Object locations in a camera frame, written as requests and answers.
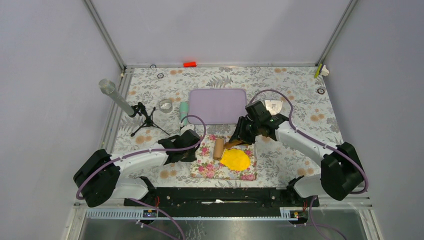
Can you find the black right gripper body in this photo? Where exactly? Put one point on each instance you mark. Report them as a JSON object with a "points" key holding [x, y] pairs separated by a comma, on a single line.
{"points": [[248, 130]]}

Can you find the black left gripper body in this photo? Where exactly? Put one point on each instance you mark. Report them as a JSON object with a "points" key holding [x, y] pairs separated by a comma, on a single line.
{"points": [[189, 155]]}

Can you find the wooden dough roller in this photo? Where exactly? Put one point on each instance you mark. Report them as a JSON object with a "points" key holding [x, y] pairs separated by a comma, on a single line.
{"points": [[221, 145]]}

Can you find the floral rectangular tray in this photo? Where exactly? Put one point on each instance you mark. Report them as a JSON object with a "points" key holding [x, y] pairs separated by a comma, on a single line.
{"points": [[205, 166]]}

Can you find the yellow dough piece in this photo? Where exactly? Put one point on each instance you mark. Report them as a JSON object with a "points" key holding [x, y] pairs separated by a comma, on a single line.
{"points": [[235, 160]]}

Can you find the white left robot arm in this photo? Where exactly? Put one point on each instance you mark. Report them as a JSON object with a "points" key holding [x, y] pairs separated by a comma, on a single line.
{"points": [[105, 176]]}

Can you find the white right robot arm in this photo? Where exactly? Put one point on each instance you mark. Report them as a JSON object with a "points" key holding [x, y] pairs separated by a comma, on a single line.
{"points": [[341, 170]]}

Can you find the purple plastic tray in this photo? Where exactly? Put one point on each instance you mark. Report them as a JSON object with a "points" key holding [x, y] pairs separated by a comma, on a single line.
{"points": [[216, 106]]}

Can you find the black mini tripod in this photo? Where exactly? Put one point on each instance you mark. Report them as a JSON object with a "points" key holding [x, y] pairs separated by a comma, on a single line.
{"points": [[148, 121]]}

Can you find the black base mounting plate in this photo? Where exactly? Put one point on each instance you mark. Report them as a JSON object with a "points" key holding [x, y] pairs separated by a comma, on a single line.
{"points": [[223, 202]]}

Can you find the red block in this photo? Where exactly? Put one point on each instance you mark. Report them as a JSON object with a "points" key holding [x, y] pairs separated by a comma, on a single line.
{"points": [[191, 64]]}

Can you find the white yellow corner clip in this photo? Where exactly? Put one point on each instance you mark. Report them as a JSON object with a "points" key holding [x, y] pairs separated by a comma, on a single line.
{"points": [[321, 71]]}

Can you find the silver microphone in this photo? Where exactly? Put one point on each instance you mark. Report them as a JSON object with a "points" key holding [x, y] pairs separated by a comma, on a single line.
{"points": [[108, 88]]}

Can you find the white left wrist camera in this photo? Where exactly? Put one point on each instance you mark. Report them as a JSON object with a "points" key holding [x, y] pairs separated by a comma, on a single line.
{"points": [[188, 127]]}

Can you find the metal spatula wooden handle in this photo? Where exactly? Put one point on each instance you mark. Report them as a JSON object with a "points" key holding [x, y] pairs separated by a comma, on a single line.
{"points": [[274, 106]]}

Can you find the teal handled tool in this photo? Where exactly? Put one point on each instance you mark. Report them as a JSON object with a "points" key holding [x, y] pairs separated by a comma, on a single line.
{"points": [[183, 112]]}

